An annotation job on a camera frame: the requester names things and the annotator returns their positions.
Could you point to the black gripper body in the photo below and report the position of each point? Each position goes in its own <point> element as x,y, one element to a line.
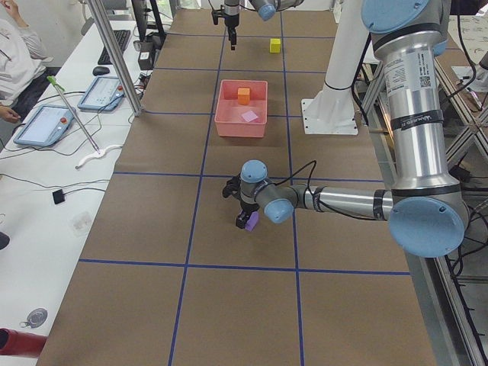
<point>245,209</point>
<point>230,20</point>

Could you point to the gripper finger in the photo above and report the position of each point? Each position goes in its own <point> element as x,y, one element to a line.
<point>241,220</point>
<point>233,39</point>
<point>230,37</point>

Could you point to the purple foam block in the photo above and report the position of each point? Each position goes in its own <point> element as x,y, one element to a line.
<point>252,221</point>

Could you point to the yellow foam block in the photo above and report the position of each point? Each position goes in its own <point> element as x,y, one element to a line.
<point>275,45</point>

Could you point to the orange foam block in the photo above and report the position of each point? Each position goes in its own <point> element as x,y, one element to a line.
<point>243,95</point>

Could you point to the pink foam block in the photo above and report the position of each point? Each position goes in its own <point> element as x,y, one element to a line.
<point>250,117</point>

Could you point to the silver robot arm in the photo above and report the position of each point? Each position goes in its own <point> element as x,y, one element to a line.
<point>424,209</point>
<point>229,11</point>

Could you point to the pink plastic bin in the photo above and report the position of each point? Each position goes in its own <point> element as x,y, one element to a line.
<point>228,112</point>

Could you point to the black box with label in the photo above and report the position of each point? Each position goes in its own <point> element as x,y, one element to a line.
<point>147,55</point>

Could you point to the black monitor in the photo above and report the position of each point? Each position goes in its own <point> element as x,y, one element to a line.
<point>141,12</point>

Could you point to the black computer mouse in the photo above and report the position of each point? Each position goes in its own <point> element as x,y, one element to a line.
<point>100,70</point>

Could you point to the far blue teach pendant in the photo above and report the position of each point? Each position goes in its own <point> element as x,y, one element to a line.
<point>103,95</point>

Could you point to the blue teach pendant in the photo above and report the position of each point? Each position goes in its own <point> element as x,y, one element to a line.
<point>45,127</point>
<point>103,95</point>

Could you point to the metal grabber stick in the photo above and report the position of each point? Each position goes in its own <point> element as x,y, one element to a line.
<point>98,153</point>

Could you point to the small black square device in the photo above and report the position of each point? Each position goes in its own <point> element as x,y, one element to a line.
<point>59,196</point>

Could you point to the near blue teach pendant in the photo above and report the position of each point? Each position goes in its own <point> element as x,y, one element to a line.
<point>45,127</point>

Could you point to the seated person white shirt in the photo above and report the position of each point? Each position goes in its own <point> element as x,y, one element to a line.
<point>22,65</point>

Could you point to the round metal lid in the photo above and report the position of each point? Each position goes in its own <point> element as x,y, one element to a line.
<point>35,318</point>

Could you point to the red cylinder bottle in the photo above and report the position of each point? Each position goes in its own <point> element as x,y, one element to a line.
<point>21,344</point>

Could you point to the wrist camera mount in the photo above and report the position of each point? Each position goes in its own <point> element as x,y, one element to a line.
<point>232,188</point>
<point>217,14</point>

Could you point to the aluminium frame post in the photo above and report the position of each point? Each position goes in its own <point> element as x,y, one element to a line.
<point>109,40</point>

